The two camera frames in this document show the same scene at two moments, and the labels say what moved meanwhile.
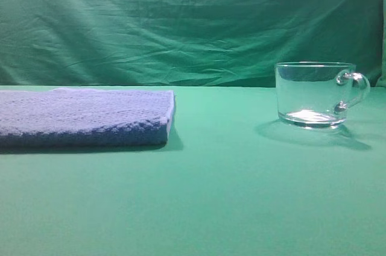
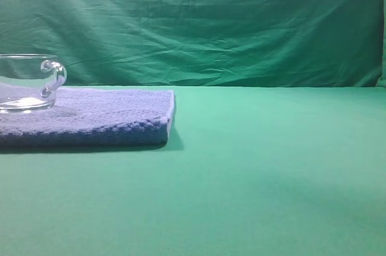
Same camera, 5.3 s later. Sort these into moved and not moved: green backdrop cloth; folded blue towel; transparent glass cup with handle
Moved: transparent glass cup with handle
Not moved: green backdrop cloth; folded blue towel
